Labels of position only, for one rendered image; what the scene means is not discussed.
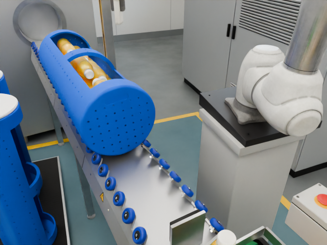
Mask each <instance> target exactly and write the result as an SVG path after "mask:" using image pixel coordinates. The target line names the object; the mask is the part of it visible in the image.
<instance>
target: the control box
mask: <svg viewBox="0 0 327 245"><path fill-rule="evenodd" d="M319 194H326V195H327V188H326V187H324V186H323V185H322V184H320V183H318V184H316V185H314V186H312V187H310V188H308V189H306V190H304V191H302V192H301V193H299V194H297V195H295V196H294V197H293V198H292V203H291V205H290V208H289V211H288V214H287V217H286V220H285V224H287V225H288V226H289V227H290V228H291V229H292V230H293V231H294V232H295V233H297V234H298V235H299V236H300V237H301V238H302V239H303V240H304V241H305V242H307V243H308V244H309V245H327V206H326V205H323V204H321V203H320V202H319V201H318V200H317V195H319Z"/></svg>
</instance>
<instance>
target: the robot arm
mask: <svg viewBox="0 0 327 245"><path fill-rule="evenodd" d="M110 5H111V10H112V11H114V14H115V24H116V25H121V24H122V23H123V11H125V9H126V8H125V0H110ZM326 50H327V0H304V2H303V5H302V8H301V11H300V14H299V17H298V20H297V23H296V26H295V28H294V31H293V34H292V37H291V41H290V44H289V47H288V50H287V53H286V55H285V56H284V53H283V52H282V51H281V50H280V49H279V48H278V47H276V46H271V45H257V46H255V47H254V48H253V49H251V50H250V51H249V52H248V53H247V55H246V56H245V58H244V59H243V62H242V64H241V67H240V71H239V75H238V80H237V86H236V96H235V98H226V99H225V103H226V104H227V105H228V106H229V107H230V109H231V110H232V112H233V113H234V115H235V116H236V118H237V121H238V123H239V124H242V125H244V124H248V123H258V122H268V123H269V124H270V125H271V126H272V127H273V128H274V129H276V130H277V131H279V132H281V133H283V134H285V135H291V136H297V137H300V136H305V135H307V134H309V133H311V132H313V131H314V130H315V129H316V128H317V127H318V125H319V124H320V122H321V120H322V117H323V105H322V103H321V100H322V87H323V81H324V80H323V77H322V75H321V72H320V71H319V67H320V65H321V62H322V60H323V57H324V55H325V53H326Z"/></svg>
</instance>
